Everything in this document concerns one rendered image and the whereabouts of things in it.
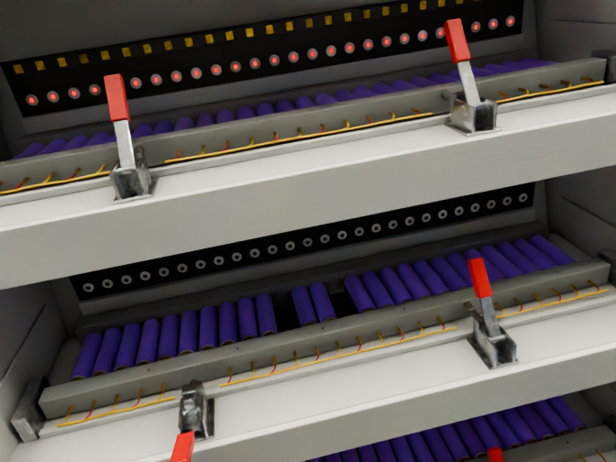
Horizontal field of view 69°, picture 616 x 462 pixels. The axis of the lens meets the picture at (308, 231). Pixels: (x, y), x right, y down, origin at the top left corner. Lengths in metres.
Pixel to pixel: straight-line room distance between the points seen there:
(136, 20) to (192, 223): 0.27
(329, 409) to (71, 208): 0.26
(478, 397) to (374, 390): 0.09
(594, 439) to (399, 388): 0.28
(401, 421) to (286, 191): 0.22
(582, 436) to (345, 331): 0.31
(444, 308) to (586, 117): 0.20
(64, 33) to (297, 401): 0.43
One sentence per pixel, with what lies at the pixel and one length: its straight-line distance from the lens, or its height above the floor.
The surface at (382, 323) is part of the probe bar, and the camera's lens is 0.45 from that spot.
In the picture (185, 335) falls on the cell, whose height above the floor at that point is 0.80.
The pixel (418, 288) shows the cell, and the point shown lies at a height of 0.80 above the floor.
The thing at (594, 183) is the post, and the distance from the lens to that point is 0.58.
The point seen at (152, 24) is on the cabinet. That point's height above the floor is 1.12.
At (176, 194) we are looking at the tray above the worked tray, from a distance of 0.33.
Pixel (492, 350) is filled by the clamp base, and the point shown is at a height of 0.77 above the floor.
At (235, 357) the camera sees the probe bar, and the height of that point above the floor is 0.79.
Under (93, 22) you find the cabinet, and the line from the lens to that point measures 0.56.
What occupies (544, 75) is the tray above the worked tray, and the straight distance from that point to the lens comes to 0.48.
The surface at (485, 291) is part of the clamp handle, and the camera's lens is 0.43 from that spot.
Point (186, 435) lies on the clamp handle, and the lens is 0.37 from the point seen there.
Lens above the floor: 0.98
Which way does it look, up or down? 13 degrees down
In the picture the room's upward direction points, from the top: 10 degrees counter-clockwise
